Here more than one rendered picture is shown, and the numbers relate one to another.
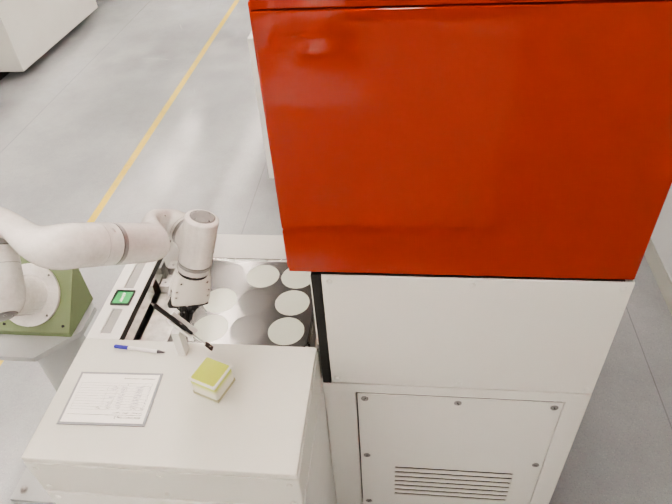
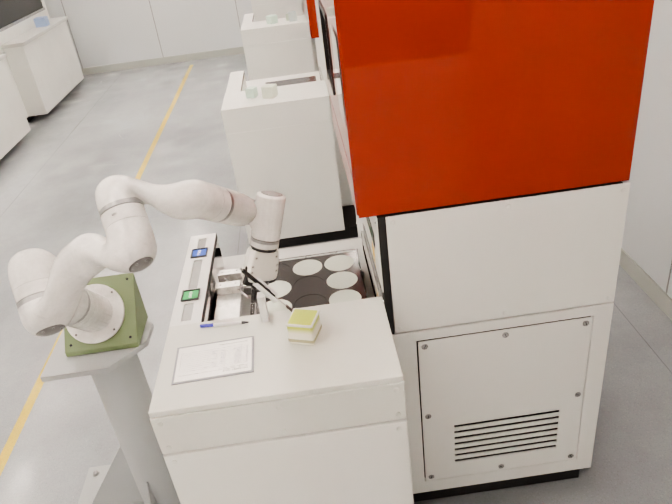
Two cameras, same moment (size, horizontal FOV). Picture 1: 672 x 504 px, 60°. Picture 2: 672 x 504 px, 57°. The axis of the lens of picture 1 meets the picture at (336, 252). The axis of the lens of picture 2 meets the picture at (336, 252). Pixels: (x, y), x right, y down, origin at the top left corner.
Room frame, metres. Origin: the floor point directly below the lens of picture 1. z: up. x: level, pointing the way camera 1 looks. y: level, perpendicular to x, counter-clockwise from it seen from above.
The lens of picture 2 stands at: (-0.48, 0.43, 2.00)
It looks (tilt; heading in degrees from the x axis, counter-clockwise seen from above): 30 degrees down; 350
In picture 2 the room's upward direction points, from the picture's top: 8 degrees counter-clockwise
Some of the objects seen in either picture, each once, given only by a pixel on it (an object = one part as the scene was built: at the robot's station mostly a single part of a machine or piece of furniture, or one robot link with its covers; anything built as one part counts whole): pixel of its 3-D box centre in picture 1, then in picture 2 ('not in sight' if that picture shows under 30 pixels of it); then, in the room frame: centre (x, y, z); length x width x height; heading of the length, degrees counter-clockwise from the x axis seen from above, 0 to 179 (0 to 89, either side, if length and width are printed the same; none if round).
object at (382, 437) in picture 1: (439, 362); (465, 341); (1.31, -0.34, 0.41); 0.82 x 0.71 x 0.82; 172
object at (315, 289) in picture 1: (335, 229); (366, 215); (1.36, 0.00, 1.02); 0.82 x 0.03 x 0.40; 172
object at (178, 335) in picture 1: (184, 334); (267, 299); (0.97, 0.39, 1.03); 0.06 x 0.04 x 0.13; 82
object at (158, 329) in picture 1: (169, 311); (229, 308); (1.22, 0.51, 0.87); 0.36 x 0.08 x 0.03; 172
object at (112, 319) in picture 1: (144, 284); (199, 291); (1.32, 0.60, 0.89); 0.55 x 0.09 x 0.14; 172
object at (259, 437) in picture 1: (185, 416); (280, 369); (0.83, 0.40, 0.89); 0.62 x 0.35 x 0.14; 82
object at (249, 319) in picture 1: (255, 301); (309, 285); (1.20, 0.24, 0.90); 0.34 x 0.34 x 0.01; 81
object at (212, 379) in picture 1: (212, 380); (304, 326); (0.85, 0.31, 1.00); 0.07 x 0.07 x 0.07; 61
